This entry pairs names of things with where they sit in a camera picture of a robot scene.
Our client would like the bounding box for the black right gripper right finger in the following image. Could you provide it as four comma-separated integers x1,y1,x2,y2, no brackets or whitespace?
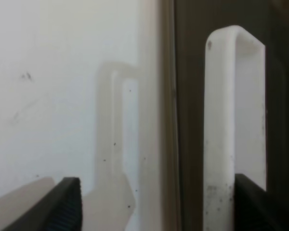
234,174,289,231

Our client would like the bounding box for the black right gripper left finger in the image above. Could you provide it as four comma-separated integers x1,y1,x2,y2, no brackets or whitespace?
4,177,83,231

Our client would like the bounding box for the brown bottom drawer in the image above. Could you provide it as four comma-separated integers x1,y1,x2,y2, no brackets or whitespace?
174,0,289,231

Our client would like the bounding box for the white drawer cabinet frame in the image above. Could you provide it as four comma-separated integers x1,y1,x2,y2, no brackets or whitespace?
138,0,180,231

